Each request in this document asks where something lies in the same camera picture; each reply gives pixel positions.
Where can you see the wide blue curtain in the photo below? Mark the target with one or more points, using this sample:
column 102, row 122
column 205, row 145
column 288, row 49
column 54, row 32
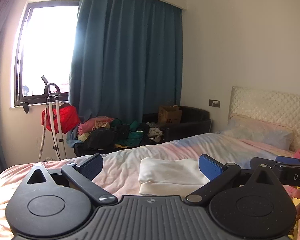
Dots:
column 127, row 55

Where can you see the pink garment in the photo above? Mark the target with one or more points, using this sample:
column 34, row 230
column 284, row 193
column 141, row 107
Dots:
column 90, row 125

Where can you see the black armchair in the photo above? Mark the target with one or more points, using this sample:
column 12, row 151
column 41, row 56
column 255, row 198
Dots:
column 192, row 127

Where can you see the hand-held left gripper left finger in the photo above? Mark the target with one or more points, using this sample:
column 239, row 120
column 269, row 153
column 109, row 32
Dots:
column 92, row 166

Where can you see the white patterned cloth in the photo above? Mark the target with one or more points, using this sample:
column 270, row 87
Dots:
column 155, row 133

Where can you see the pale pillow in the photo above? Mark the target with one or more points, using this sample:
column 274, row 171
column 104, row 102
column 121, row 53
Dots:
column 260, row 132

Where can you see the pale floral cloth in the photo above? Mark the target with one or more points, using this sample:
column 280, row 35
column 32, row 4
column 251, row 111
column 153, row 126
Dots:
column 83, row 136

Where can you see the white quilted headboard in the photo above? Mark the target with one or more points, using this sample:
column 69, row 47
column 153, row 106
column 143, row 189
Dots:
column 265, row 100

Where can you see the red bag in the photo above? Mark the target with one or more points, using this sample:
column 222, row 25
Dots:
column 68, row 117

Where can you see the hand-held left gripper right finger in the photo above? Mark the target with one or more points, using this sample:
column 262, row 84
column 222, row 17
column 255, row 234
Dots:
column 211, row 167

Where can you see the dark framed window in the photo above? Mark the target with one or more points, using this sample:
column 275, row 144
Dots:
column 45, row 50

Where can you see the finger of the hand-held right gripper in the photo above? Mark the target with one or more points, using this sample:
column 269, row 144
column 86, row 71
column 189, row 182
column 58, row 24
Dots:
column 288, row 160

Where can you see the black garment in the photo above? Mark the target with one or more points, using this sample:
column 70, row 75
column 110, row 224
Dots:
column 102, row 137

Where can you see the wall outlet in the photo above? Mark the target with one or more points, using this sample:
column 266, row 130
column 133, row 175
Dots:
column 214, row 103

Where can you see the blue cloth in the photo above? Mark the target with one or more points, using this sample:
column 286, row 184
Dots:
column 72, row 140

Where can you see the green garment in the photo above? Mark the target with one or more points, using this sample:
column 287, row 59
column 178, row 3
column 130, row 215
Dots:
column 133, row 136

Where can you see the bed with pastel sheet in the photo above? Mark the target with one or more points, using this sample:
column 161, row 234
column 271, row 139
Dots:
column 130, row 160

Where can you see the cream pants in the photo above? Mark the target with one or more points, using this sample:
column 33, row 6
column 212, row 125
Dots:
column 170, row 175

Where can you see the brown cardboard box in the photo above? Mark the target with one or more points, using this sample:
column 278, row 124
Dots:
column 170, row 115

